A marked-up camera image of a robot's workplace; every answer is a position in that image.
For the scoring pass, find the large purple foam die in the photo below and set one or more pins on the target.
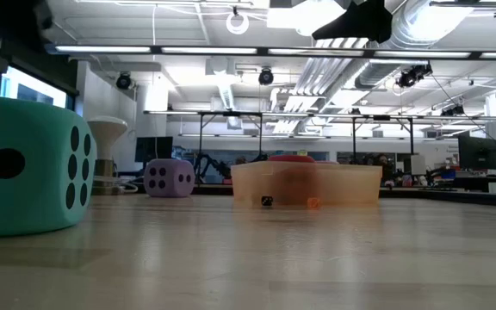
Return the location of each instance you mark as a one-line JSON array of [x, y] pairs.
[[169, 178]]

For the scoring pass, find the black ceiling spotlight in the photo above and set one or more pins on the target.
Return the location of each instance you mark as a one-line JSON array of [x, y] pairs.
[[411, 76], [266, 76], [124, 81]]

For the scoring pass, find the person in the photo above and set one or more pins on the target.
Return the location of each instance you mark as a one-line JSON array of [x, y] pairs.
[[388, 172]]

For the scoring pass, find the small dark die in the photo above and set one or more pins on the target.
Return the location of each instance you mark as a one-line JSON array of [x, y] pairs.
[[267, 201]]

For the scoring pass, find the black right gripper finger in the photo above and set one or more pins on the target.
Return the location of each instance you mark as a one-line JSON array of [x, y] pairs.
[[360, 21]]

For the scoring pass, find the black computer monitor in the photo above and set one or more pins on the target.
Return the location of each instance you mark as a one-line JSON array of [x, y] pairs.
[[155, 148], [477, 153]]

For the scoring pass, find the small yellow-green translucent die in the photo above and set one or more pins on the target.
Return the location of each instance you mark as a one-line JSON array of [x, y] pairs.
[[302, 153]]

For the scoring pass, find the large red foam die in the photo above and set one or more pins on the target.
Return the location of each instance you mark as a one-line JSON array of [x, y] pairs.
[[291, 158]]

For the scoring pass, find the orange translucent plastic bin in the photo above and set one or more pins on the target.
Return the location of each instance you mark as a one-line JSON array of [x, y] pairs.
[[351, 185]]

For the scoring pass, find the large teal foam die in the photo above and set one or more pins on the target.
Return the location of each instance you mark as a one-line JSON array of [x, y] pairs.
[[28, 194]]

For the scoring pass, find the small orange translucent die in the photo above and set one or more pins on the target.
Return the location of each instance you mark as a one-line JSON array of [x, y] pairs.
[[314, 202]]

